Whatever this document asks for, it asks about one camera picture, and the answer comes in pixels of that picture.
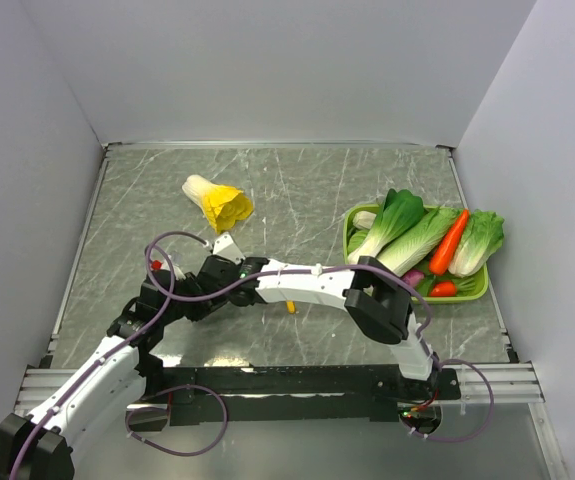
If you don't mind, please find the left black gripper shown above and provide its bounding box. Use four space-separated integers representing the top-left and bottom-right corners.
160 271 229 324

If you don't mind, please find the yellow handled screwdriver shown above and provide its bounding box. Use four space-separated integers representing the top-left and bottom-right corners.
286 301 297 314

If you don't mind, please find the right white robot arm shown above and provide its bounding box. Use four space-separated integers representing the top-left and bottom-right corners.
198 255 439 399

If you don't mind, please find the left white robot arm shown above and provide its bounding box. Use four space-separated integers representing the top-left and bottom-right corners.
0 269 214 479

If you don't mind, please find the yellow toy cabbage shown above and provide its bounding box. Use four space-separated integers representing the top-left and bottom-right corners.
182 175 254 235

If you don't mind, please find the purple toy eggplant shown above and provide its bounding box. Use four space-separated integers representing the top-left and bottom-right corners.
402 269 425 288

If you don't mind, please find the dark green bok choy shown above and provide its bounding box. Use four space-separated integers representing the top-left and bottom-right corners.
347 189 425 264

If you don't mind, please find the light green napa cabbage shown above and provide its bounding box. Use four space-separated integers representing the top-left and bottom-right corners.
376 207 463 277

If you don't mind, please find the orange toy carrot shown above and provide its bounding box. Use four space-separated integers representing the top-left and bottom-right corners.
428 209 470 275

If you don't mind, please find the small red toy pepper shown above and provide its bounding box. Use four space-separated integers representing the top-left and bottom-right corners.
429 280 458 298

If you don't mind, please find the green plastic tray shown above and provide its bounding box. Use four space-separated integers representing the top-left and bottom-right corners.
343 204 489 304

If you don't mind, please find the green lettuce toy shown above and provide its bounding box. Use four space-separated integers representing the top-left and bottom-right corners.
448 210 504 278

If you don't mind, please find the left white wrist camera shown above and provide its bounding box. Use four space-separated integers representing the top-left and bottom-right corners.
150 256 186 282

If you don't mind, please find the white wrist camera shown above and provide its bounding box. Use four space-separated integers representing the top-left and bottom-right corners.
212 232 245 264
150 256 186 282

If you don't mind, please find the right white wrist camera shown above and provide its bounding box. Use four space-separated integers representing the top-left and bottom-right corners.
212 232 245 264

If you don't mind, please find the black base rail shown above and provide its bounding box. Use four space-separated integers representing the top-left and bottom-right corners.
128 364 461 426

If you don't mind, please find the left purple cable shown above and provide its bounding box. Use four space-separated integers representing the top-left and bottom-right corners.
9 244 178 480

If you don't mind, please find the purple cable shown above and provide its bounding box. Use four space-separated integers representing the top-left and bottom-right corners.
145 230 443 369
9 244 178 480

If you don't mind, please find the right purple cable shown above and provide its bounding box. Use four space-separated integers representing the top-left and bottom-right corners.
145 230 443 369

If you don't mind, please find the aluminium frame rail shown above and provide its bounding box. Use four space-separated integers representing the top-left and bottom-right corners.
13 363 545 415

